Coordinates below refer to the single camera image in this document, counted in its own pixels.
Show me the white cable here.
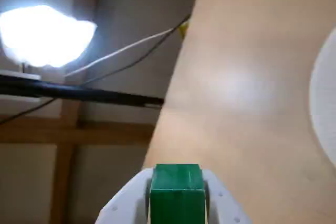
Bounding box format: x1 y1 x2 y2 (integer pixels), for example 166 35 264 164
62 27 175 78

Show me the bright window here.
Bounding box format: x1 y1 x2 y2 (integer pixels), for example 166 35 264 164
0 5 98 69

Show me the green cube block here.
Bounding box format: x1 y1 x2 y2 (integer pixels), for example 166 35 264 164
148 163 207 224

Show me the small yellow clip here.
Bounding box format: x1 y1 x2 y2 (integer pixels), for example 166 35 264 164
178 20 190 38

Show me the white paper plate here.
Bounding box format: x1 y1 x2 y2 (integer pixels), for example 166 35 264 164
308 27 336 167

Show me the wooden beam frame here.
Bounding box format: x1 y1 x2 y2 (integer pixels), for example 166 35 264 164
0 0 205 224

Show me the black pole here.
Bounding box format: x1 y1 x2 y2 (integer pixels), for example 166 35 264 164
0 74 165 108

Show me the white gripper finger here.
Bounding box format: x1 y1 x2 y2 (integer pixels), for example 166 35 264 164
96 167 156 224
199 168 253 224

